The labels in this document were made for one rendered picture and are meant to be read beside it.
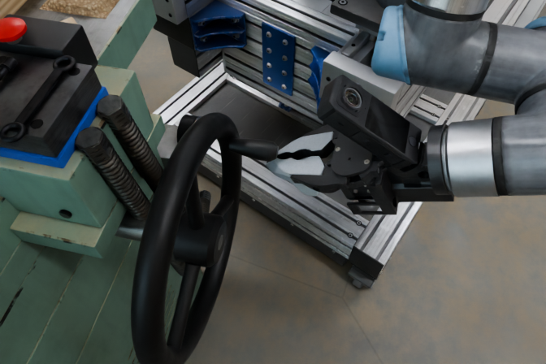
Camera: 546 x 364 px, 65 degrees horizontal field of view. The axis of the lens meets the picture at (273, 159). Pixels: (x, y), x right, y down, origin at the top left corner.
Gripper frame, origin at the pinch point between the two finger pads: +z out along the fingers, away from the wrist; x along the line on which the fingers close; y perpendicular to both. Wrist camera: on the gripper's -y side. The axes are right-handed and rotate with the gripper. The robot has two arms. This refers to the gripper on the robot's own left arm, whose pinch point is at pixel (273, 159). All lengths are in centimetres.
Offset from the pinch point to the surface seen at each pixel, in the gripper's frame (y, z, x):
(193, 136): -12.9, -0.9, -7.3
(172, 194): -12.9, -1.8, -13.6
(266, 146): -3.2, -1.0, -0.6
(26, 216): -13.9, 16.8, -16.6
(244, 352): 70, 45, -10
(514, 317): 105, -17, 21
